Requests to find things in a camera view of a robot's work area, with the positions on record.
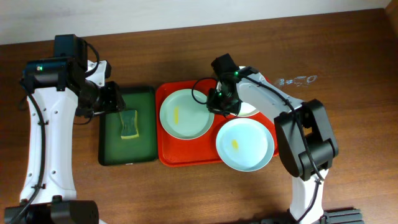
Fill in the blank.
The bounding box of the red plastic tray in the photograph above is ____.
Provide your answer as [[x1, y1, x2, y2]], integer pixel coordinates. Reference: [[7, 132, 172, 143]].
[[154, 77, 280, 168]]

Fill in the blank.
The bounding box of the dark green tray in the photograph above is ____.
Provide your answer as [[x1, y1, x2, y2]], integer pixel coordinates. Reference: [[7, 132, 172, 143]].
[[98, 86, 158, 166]]

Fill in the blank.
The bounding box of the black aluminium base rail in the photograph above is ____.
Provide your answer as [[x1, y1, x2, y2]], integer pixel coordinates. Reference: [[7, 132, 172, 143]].
[[249, 208, 365, 224]]

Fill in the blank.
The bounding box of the yellow green sponge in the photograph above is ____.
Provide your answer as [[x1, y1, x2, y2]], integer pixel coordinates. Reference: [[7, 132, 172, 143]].
[[119, 110, 139, 139]]

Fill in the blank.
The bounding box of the light blue plate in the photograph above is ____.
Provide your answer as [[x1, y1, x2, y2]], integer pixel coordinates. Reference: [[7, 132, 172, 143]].
[[215, 118, 275, 172]]

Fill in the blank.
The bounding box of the cream white plate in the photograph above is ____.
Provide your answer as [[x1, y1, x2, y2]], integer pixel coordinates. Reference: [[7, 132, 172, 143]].
[[216, 65, 270, 118]]

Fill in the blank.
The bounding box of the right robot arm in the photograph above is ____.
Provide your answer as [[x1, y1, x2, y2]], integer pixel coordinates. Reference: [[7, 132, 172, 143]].
[[206, 54, 338, 223]]

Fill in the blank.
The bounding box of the pale green plate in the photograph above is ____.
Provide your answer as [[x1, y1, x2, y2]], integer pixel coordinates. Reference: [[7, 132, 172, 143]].
[[159, 89, 215, 140]]

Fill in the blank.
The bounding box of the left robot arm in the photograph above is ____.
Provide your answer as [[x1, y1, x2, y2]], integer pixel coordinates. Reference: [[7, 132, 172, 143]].
[[4, 34, 125, 223]]

